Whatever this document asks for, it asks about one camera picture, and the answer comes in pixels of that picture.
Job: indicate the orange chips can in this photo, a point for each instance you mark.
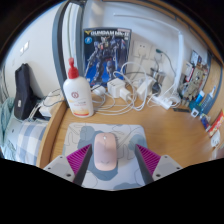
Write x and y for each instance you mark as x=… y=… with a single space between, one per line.
x=217 y=124

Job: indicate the pink computer mouse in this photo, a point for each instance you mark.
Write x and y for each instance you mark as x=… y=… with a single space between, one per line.
x=105 y=151

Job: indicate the black bag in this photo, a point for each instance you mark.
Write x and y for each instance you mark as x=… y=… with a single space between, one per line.
x=25 y=93

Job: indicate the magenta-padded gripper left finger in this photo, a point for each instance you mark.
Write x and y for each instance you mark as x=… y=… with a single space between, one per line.
x=71 y=163

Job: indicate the clear glass cup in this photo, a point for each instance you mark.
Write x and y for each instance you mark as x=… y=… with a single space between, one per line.
x=157 y=76

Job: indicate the white red-capped lotion bottle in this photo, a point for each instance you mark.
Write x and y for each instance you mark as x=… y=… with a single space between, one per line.
x=78 y=96

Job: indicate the white wall socket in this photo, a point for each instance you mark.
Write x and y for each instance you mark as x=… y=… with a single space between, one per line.
x=141 y=49

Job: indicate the white charger block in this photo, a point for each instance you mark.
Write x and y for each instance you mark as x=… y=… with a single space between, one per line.
x=127 y=94
x=115 y=87
x=145 y=87

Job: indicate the robot model kit box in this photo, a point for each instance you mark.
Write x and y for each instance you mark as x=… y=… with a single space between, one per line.
x=106 y=53

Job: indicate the blue plaid pillow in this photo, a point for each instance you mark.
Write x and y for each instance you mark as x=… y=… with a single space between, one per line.
x=25 y=140

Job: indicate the black ruler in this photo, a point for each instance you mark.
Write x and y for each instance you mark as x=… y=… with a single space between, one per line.
x=181 y=110

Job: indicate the white blue-capped tube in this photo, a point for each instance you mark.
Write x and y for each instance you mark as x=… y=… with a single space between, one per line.
x=199 y=97

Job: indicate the white light switch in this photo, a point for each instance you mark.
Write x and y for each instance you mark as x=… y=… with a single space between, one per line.
x=25 y=47

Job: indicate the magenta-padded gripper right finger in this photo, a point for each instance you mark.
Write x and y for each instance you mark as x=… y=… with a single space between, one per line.
x=156 y=163

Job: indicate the colourful figure box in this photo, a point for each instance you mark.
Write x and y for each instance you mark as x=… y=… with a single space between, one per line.
x=200 y=68

